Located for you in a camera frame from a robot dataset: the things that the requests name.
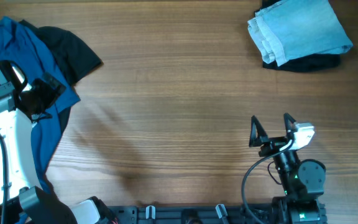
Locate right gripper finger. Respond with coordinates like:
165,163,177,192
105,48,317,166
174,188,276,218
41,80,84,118
249,116,269,147
283,113,296,139

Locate light blue denim shorts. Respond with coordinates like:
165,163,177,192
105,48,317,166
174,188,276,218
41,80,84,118
247,0,353,66

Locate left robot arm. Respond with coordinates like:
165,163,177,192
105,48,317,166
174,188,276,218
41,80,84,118
0,60,116,223

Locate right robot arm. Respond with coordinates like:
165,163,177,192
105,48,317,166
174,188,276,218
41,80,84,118
242,113,327,223

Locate folded black clothes pile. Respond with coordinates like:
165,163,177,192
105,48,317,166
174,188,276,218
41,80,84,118
253,0,342,73

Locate black garment under shirt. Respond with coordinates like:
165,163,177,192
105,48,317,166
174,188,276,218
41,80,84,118
19,20,103,133

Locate dark blue polo shirt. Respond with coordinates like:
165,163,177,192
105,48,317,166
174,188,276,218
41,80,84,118
0,16,80,193

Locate right white rail clip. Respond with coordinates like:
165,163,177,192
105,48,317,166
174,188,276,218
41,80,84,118
215,204,229,224

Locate white rail clip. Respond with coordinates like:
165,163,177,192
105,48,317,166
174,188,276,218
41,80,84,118
215,204,229,224
145,205,156,220

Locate left white rail clip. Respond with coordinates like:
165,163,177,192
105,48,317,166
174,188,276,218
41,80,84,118
145,205,156,220

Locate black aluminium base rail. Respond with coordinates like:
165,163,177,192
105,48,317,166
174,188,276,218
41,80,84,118
107,203,328,224

